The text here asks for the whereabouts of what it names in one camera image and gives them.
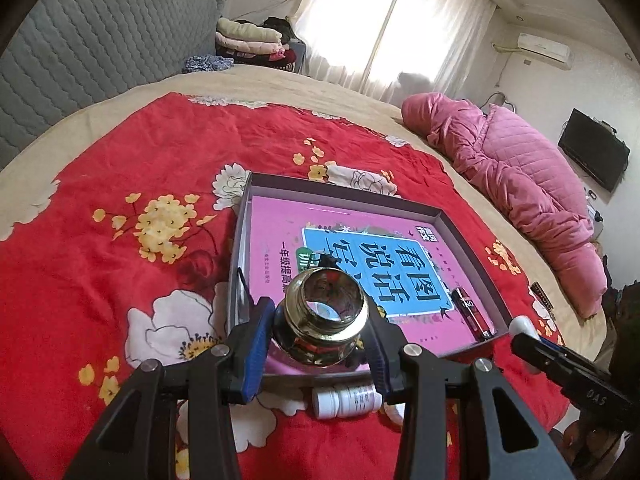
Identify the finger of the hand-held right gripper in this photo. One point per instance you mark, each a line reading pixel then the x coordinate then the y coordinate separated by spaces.
pixel 552 347
pixel 532 355

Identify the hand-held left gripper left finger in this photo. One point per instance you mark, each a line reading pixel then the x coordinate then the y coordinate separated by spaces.
pixel 255 345

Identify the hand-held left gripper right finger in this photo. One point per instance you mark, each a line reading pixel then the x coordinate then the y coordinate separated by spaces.
pixel 382 360

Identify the white pill bottle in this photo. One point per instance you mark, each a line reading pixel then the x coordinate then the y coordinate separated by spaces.
pixel 345 400

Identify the shiny metal jar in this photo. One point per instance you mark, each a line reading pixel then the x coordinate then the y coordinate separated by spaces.
pixel 320 330

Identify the grey cardboard box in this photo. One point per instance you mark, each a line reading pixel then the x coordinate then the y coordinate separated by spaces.
pixel 470 240

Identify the dark gold packet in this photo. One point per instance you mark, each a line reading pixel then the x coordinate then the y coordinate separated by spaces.
pixel 542 297

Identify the pink book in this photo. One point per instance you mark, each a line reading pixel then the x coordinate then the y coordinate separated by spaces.
pixel 280 230

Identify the pink quilt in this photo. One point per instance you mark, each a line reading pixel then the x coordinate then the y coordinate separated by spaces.
pixel 510 170

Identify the black television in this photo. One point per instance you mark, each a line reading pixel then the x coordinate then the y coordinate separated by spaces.
pixel 592 152

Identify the red floral blanket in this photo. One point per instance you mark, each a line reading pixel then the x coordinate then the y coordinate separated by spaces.
pixel 150 150

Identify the beige bed sheet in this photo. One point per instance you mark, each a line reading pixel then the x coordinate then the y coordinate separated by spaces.
pixel 300 90

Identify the dark patterned cloth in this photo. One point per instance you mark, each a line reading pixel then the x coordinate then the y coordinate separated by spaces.
pixel 207 62

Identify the white air conditioner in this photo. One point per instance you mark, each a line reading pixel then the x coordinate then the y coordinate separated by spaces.
pixel 544 49

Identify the stack of folded clothes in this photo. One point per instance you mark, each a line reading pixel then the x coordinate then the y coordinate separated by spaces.
pixel 250 40

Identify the white curtain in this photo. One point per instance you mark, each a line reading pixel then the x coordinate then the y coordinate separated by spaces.
pixel 400 25

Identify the grey quilted headboard cover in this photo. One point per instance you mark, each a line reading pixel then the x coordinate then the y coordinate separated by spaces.
pixel 100 45

